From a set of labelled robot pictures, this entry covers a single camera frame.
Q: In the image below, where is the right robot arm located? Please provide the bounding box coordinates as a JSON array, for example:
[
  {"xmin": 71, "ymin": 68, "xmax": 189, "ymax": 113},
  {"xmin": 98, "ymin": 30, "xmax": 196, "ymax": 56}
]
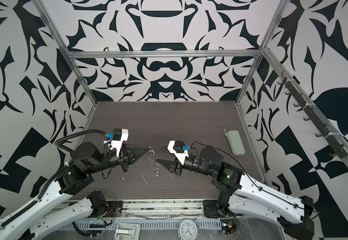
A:
[{"xmin": 156, "ymin": 144, "xmax": 315, "ymax": 240}]

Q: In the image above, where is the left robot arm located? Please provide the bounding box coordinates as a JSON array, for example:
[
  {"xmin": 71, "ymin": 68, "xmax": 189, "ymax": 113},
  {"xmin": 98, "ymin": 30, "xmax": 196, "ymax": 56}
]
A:
[{"xmin": 0, "ymin": 129, "xmax": 151, "ymax": 240}]

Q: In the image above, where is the white table clock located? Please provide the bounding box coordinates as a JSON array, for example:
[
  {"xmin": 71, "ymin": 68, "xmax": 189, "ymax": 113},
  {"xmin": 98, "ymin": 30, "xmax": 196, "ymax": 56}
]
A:
[{"xmin": 177, "ymin": 219, "xmax": 201, "ymax": 240}]

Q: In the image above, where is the mint green glasses case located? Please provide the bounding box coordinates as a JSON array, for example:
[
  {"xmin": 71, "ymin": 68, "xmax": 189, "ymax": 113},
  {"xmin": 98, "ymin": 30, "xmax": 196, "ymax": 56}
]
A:
[{"xmin": 224, "ymin": 128, "xmax": 246, "ymax": 156}]

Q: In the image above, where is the white plastic hinge block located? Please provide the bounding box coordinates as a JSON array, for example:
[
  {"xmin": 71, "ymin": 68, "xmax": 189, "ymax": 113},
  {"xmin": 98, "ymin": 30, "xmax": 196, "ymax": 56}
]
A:
[{"xmin": 114, "ymin": 223, "xmax": 141, "ymax": 240}]

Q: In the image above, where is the small green circuit board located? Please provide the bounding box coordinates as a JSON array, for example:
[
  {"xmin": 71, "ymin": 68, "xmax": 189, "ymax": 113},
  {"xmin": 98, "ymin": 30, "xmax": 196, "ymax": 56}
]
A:
[{"xmin": 221, "ymin": 217, "xmax": 239, "ymax": 235}]

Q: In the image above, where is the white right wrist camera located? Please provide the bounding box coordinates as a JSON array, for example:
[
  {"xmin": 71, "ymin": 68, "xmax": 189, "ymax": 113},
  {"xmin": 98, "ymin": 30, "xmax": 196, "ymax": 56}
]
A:
[{"xmin": 167, "ymin": 140, "xmax": 190, "ymax": 166}]

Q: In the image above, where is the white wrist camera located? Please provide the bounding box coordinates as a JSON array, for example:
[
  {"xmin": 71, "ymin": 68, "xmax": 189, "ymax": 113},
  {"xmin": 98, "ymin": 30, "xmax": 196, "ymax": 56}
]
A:
[
  {"xmin": 167, "ymin": 140, "xmax": 190, "ymax": 166},
  {"xmin": 103, "ymin": 129, "xmax": 129, "ymax": 159}
]

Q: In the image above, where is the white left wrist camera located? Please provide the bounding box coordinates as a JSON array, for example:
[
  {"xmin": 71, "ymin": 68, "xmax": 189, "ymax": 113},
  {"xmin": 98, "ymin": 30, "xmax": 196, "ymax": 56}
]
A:
[{"xmin": 103, "ymin": 129, "xmax": 129, "ymax": 159}]

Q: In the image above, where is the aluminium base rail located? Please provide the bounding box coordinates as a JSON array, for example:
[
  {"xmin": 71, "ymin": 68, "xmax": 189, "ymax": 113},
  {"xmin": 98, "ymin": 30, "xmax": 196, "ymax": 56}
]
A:
[{"xmin": 66, "ymin": 197, "xmax": 253, "ymax": 218}]

